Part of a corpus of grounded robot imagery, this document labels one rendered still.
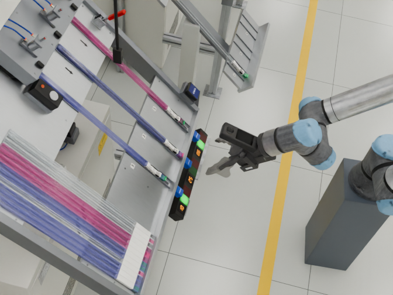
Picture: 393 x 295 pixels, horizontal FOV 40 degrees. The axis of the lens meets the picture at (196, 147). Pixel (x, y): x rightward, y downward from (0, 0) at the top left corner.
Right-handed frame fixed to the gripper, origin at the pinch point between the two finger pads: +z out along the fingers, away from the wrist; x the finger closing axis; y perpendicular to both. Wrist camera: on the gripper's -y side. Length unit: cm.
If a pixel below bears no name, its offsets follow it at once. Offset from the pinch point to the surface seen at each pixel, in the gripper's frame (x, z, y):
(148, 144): -4.5, 10.0, -15.7
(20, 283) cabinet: -48, 40, -19
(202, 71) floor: 107, 68, 40
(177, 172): -6.5, 8.3, -3.4
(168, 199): -16.3, 8.4, -3.4
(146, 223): -26.5, 10.0, -7.2
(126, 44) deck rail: 19.0, 9.8, -36.1
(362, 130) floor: 92, 5, 103
